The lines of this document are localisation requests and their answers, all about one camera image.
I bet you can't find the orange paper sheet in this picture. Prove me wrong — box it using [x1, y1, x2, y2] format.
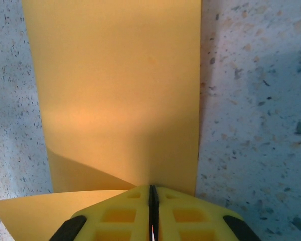
[0, 0, 203, 241]

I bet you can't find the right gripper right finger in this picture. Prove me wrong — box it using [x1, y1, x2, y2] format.
[153, 185, 262, 241]

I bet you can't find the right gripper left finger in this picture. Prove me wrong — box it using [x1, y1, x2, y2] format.
[49, 185, 153, 241]

